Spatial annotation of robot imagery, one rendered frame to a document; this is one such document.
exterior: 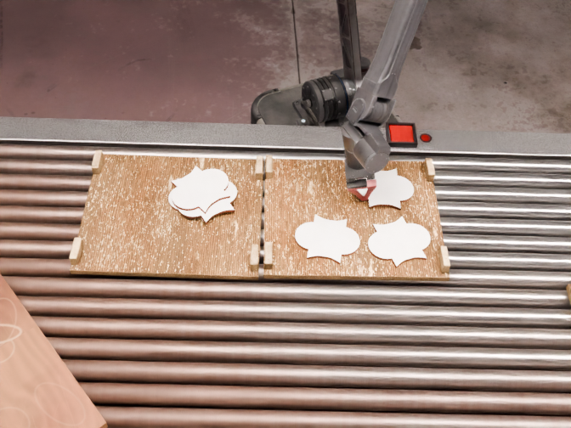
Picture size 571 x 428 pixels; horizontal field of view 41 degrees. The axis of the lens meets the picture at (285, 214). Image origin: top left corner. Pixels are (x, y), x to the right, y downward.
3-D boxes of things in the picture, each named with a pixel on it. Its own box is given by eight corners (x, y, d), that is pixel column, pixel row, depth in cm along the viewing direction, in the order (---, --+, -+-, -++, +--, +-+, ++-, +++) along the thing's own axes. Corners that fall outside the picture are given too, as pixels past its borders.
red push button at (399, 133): (387, 128, 201) (388, 125, 200) (410, 129, 201) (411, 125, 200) (390, 144, 197) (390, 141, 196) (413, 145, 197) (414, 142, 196)
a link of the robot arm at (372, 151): (387, 99, 169) (357, 94, 164) (414, 131, 162) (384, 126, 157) (361, 143, 175) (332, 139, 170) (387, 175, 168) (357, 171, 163)
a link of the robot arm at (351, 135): (358, 112, 170) (336, 123, 169) (374, 131, 165) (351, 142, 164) (362, 133, 175) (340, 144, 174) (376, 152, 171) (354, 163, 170)
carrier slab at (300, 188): (265, 162, 191) (265, 158, 190) (429, 165, 192) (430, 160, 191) (263, 278, 169) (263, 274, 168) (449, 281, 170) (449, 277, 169)
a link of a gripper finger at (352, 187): (376, 183, 184) (373, 156, 177) (379, 205, 180) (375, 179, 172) (348, 186, 185) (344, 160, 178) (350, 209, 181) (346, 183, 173)
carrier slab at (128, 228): (98, 158, 190) (97, 153, 189) (263, 164, 191) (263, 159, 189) (70, 274, 168) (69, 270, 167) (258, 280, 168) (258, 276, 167)
